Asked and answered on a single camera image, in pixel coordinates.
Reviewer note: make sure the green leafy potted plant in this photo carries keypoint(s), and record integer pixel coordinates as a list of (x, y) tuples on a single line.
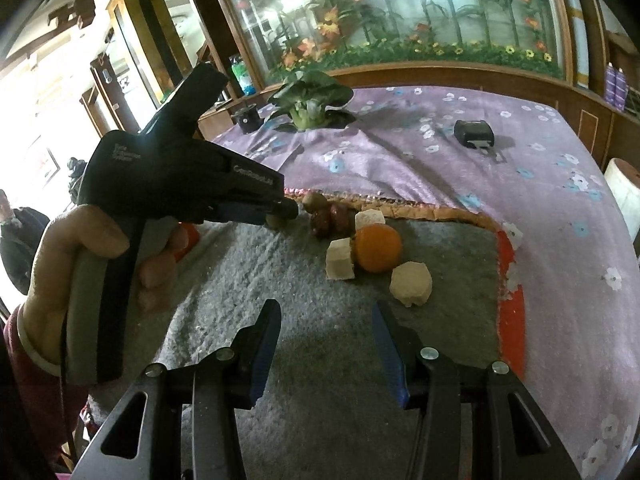
[(307, 97)]

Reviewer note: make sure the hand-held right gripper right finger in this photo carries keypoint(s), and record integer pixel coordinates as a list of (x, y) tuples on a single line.
[(392, 360)]

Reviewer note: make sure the small red date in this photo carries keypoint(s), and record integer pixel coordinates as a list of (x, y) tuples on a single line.
[(321, 224), (341, 216)]

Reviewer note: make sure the brown wall ornament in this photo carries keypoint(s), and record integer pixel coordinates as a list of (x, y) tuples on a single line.
[(72, 12)]

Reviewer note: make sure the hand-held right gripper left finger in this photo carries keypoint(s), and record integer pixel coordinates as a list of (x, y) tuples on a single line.
[(264, 360)]

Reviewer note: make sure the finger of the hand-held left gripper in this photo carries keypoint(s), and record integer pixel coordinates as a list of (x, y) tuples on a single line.
[(287, 206), (245, 214)]

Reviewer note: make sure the grey felt mat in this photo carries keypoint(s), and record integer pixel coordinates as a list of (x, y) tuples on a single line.
[(325, 360)]

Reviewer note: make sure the black figurine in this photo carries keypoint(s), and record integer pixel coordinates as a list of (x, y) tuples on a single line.
[(76, 167)]

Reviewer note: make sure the brown longan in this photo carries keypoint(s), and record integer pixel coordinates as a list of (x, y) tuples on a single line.
[(275, 221), (315, 201)]

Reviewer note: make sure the person's left hand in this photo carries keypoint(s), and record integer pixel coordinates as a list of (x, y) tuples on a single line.
[(55, 280)]

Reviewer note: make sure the orange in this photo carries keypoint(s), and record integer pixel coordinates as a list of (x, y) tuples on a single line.
[(377, 247)]

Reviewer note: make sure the black device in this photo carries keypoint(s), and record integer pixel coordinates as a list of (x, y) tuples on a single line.
[(475, 135)]

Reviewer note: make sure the black cylinder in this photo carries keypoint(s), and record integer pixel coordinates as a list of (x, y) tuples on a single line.
[(248, 117)]

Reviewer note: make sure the green plastic bottle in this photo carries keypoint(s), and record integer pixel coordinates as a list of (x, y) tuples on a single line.
[(243, 77)]

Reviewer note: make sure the white roll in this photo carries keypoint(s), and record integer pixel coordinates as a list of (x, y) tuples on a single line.
[(622, 185)]

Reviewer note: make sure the person's left forearm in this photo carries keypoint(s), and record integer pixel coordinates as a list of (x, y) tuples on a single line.
[(35, 400)]

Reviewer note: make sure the floral glass panel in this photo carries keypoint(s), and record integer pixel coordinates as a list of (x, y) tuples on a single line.
[(425, 10)]

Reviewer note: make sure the white sugarcane chunk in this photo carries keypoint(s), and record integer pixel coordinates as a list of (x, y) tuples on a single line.
[(342, 260), (410, 282), (370, 217)]

